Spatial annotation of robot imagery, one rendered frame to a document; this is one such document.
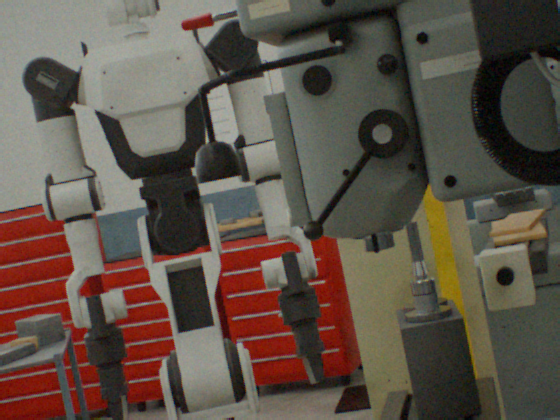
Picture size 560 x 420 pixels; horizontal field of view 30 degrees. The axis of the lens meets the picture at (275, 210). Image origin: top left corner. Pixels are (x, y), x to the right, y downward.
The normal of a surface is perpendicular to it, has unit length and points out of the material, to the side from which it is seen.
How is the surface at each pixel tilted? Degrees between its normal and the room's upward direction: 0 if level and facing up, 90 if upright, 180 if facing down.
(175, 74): 90
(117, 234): 90
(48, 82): 90
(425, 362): 90
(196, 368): 66
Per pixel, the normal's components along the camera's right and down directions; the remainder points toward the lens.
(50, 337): 0.66, -0.10
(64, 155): 0.08, 0.04
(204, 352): -0.03, -0.36
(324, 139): -0.29, 0.11
